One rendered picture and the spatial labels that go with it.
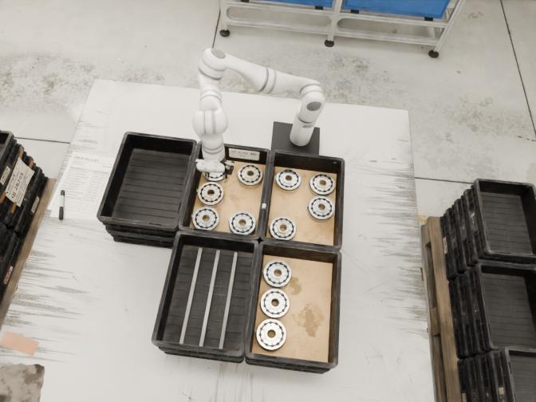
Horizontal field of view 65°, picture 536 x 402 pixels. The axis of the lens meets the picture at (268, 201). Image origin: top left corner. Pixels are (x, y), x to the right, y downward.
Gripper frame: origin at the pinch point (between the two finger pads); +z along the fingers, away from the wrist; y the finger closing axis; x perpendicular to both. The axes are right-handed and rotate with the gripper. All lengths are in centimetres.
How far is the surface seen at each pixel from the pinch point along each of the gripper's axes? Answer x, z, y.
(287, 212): 3.5, 17.6, -28.1
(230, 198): -0.2, 17.5, -4.5
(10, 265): 19, 81, 109
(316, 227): 8.8, 17.5, -39.8
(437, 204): -54, 101, -128
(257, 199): -1.2, 17.5, -15.4
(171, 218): 11.6, 17.5, 17.1
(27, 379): 73, 29, 57
